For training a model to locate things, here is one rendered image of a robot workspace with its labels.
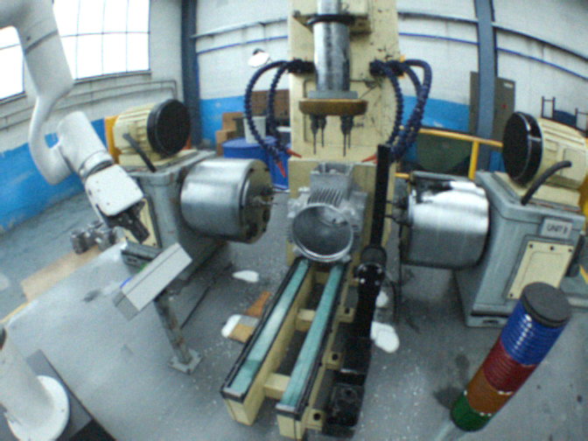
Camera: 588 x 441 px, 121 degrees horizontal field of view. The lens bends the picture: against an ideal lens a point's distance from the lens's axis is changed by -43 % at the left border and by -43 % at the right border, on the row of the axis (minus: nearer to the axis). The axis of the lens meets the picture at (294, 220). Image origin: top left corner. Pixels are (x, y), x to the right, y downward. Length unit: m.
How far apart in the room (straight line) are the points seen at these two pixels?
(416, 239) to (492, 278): 0.24
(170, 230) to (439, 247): 0.74
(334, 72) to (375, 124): 0.29
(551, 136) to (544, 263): 0.31
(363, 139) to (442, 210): 0.40
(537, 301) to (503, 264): 0.50
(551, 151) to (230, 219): 0.85
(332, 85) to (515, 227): 0.55
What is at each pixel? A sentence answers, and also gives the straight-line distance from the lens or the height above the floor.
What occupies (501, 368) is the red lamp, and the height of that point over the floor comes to 1.15.
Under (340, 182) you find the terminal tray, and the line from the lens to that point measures 0.74.
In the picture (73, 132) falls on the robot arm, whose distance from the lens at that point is 0.66.
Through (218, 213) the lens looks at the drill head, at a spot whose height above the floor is 1.05.
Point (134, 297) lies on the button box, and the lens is 0.50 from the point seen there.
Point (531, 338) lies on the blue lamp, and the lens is 0.27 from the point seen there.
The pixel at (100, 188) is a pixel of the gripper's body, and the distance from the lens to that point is 0.59.
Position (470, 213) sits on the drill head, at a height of 1.11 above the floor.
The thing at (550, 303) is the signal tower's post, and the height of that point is 1.22.
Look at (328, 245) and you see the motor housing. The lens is 0.81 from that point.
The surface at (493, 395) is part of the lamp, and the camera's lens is 0.32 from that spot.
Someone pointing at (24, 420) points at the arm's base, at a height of 0.95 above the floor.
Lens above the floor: 1.35
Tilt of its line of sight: 25 degrees down
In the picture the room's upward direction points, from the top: 2 degrees counter-clockwise
